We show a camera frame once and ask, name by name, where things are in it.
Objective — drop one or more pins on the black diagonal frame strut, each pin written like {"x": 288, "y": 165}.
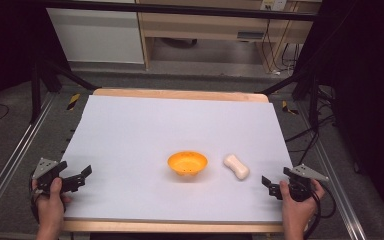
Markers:
{"x": 290, "y": 81}
{"x": 70, "y": 76}

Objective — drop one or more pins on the orange plastic bowl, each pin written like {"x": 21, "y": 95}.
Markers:
{"x": 187, "y": 163}

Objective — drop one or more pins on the black metal frame bar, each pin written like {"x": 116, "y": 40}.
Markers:
{"x": 180, "y": 9}

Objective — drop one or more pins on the person's left hand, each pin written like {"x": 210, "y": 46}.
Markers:
{"x": 50, "y": 208}

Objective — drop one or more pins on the wooden table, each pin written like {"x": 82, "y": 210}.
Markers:
{"x": 180, "y": 94}

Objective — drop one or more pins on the aluminium floor rail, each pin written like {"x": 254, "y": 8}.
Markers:
{"x": 333, "y": 180}
{"x": 13, "y": 156}

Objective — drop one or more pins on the black curtain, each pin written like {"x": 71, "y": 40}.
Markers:
{"x": 366, "y": 83}
{"x": 6, "y": 43}

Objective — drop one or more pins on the yellow black striped tape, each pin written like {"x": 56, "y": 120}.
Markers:
{"x": 288, "y": 108}
{"x": 73, "y": 101}

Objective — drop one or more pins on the person's right hand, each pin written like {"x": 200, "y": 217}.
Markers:
{"x": 296, "y": 213}

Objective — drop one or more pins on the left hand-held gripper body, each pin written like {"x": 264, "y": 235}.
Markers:
{"x": 43, "y": 168}

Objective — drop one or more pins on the light wooden desk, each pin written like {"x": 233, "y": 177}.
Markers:
{"x": 196, "y": 25}

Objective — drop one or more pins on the white cabinet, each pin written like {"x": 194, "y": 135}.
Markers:
{"x": 96, "y": 36}

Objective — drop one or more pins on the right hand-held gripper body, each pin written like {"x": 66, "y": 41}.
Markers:
{"x": 300, "y": 188}

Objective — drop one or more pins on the white power strip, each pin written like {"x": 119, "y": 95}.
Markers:
{"x": 273, "y": 4}

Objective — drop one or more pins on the white bone-shaped soap bar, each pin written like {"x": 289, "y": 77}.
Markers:
{"x": 236, "y": 166}

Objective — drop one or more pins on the white foam sheet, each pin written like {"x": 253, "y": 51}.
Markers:
{"x": 146, "y": 133}

